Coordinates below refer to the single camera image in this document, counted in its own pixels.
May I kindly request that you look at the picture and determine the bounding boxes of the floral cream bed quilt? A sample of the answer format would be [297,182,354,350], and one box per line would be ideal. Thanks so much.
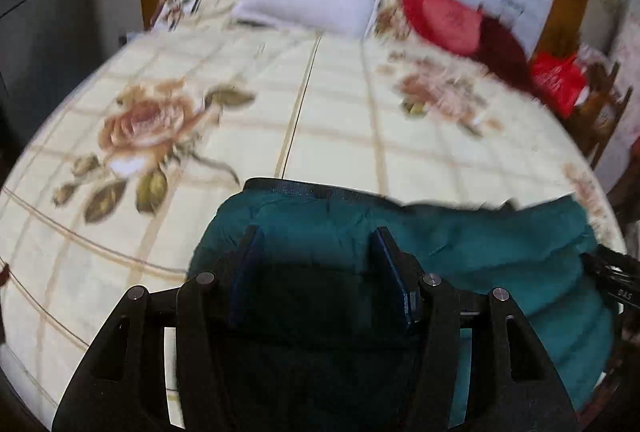
[1,0,625,426]

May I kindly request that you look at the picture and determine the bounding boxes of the wooden chair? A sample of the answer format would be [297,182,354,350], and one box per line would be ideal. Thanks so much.
[563,61,634,169]

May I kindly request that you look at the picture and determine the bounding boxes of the dark red velvet cushion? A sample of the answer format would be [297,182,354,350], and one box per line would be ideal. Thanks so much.
[475,17,534,92]

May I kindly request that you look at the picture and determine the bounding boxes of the dark green puffer jacket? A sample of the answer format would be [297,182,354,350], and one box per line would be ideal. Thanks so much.
[189,178,614,431]

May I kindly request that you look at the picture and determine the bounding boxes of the grey refrigerator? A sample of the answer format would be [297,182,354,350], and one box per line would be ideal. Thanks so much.
[0,0,147,148]

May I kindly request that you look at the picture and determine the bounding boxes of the red heart-shaped cushion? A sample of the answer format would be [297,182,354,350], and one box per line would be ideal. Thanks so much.
[402,0,483,56]

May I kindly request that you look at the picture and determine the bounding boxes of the red shopping bag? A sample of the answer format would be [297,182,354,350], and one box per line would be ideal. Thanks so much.
[530,52,588,119]

